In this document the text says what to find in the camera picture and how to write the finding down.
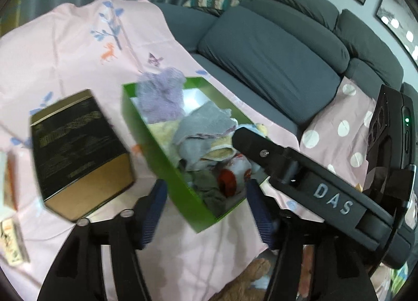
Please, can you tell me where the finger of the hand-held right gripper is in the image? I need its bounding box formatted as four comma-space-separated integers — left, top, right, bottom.
231, 126, 308, 188

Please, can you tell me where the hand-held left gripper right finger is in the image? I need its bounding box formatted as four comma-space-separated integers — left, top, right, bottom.
246, 178, 376, 301

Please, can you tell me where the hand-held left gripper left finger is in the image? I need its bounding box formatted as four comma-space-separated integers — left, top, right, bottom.
36, 178, 169, 301

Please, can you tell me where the yellow white towel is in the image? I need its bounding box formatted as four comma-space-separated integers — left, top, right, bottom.
148, 121, 237, 162

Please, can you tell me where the red white knitted sock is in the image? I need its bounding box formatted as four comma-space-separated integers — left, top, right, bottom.
199, 154, 253, 197

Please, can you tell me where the green box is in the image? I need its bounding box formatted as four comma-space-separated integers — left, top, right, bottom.
121, 76, 266, 234

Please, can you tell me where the purple knitted cloth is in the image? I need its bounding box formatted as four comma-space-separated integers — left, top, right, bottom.
135, 67, 185, 123

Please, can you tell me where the pink polka dot pillow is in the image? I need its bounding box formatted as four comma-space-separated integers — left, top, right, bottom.
299, 77, 378, 190

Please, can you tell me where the grey sofa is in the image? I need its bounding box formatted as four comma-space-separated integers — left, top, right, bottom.
153, 0, 418, 140

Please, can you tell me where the black gold box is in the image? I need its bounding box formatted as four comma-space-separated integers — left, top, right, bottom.
29, 89, 136, 222

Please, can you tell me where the tree print tissue pack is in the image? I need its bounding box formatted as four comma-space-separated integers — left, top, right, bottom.
0, 218, 30, 267

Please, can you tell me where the open yellow tissue pack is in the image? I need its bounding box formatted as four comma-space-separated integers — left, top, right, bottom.
0, 151, 18, 212

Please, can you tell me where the striped pillow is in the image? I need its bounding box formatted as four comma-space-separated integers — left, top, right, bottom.
183, 0, 240, 16

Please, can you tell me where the pink printed blanket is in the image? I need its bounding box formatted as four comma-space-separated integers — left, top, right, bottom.
0, 0, 301, 301

